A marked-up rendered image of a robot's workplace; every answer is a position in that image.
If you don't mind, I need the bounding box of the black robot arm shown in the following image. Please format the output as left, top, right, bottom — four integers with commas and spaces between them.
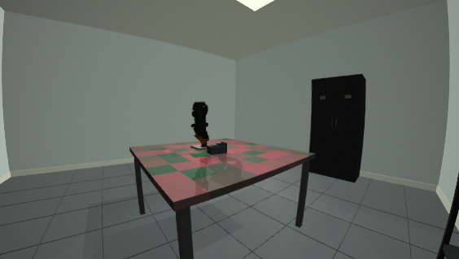
192, 101, 209, 147

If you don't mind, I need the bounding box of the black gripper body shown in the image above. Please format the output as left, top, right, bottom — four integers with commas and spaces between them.
191, 117, 206, 129

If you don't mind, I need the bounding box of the orange l-shaped part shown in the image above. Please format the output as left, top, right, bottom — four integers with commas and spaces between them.
194, 134, 206, 145

